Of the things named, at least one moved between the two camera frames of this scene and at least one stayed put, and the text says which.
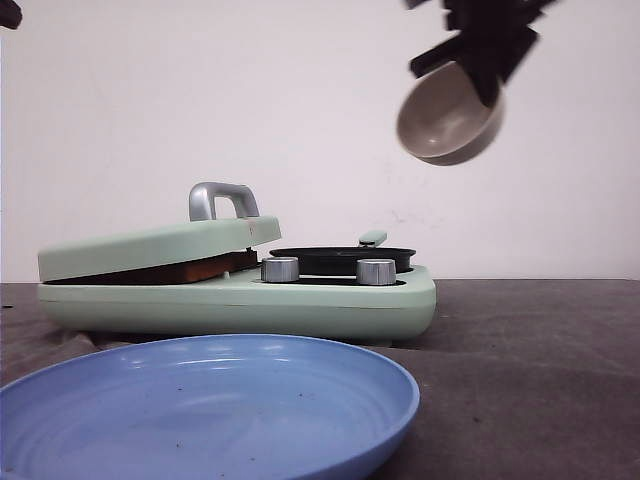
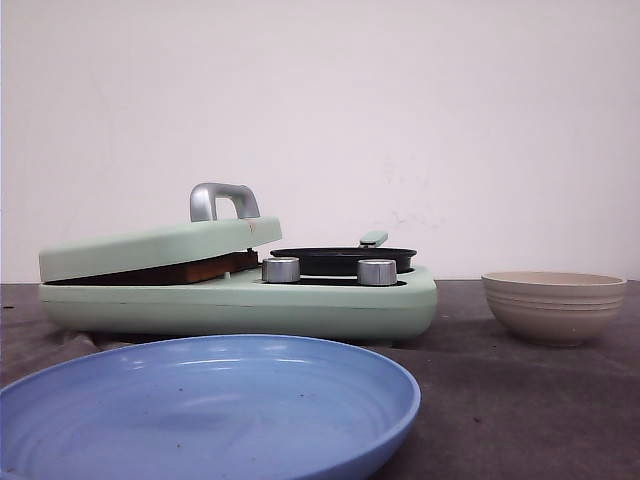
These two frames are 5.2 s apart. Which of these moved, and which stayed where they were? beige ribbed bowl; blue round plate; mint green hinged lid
Moved: beige ribbed bowl
Stayed: mint green hinged lid; blue round plate
